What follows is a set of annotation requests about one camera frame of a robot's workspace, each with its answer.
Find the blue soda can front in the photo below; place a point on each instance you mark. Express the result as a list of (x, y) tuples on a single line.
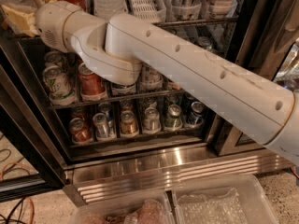
[(118, 89)]

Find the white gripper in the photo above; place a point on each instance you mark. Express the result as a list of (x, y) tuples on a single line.
[(50, 22)]

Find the green can bottom shelf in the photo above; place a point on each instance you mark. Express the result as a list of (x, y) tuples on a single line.
[(172, 120)]

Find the white can bottom shelf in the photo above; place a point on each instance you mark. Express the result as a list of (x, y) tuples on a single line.
[(151, 121)]

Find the green can second row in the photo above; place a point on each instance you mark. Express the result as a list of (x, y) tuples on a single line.
[(55, 57)]

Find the red soda can front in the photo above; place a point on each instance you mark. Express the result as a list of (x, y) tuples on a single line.
[(92, 87)]

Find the stainless fridge base grille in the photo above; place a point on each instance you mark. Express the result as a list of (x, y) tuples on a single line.
[(96, 181)]

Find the clear bin with bubble wrap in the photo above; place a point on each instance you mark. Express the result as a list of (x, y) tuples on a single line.
[(228, 199)]

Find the blue can bottom shelf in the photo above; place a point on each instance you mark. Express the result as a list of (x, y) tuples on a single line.
[(195, 115)]

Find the green 7up can front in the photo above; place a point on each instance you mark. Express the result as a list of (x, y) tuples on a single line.
[(58, 84)]

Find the clear bin with pink items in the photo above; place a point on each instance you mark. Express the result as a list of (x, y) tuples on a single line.
[(140, 207)]

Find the brown iced tea bottle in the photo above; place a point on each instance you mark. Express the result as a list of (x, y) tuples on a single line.
[(150, 79)]

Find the glass fridge door left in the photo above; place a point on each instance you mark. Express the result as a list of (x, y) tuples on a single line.
[(25, 118)]

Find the silver can bottom shelf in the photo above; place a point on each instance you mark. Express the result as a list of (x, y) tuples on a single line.
[(102, 129)]

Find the orange can bottom shelf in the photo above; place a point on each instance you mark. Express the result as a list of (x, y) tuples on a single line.
[(129, 126)]

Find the red can bottom shelf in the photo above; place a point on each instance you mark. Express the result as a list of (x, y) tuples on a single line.
[(80, 131)]

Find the silver tall can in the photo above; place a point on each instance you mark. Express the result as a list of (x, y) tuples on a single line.
[(185, 10)]

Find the empty white shelf tray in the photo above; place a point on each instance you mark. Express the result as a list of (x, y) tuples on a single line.
[(153, 11)]

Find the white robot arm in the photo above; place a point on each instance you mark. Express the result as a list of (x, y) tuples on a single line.
[(116, 49)]

